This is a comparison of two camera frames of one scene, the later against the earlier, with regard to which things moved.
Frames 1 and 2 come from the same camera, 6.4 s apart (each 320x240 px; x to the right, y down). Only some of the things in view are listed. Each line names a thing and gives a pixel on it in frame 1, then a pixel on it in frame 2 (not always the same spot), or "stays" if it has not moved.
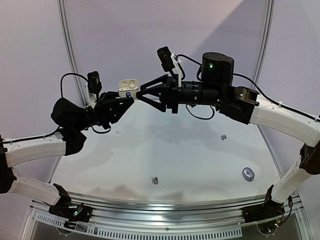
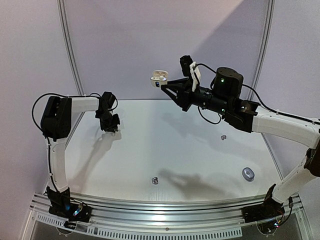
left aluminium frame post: (70, 47) stays
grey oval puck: (248, 174) stays
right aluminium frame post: (270, 9) stays
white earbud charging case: (128, 85) to (159, 78)
